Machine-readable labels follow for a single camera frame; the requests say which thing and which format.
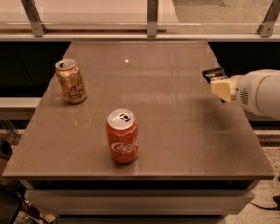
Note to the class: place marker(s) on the black rxbar chocolate bar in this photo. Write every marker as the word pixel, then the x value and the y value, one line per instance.
pixel 212 76

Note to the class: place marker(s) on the white drawer front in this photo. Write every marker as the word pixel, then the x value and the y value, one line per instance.
pixel 140 202

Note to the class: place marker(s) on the gold lacroix can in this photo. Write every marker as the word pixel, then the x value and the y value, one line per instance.
pixel 70 79

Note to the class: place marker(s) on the metal rail bracket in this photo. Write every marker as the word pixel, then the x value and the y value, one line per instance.
pixel 265 29
pixel 37 27
pixel 152 17

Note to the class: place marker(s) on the left metal rail bracket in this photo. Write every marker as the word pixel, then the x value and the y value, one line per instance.
pixel 37 27

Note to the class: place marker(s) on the red coca-cola can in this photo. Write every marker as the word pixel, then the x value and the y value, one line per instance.
pixel 122 134

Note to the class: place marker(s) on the dark round bin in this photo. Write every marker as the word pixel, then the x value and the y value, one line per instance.
pixel 5 149

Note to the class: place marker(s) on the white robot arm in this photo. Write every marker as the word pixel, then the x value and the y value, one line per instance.
pixel 257 92

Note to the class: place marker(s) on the right metal rail bracket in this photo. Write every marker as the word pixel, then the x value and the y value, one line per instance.
pixel 265 29

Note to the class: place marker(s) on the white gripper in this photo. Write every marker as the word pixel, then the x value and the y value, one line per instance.
pixel 242 90

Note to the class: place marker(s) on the middle metal rail bracket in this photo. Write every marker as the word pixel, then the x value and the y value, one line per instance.
pixel 152 17

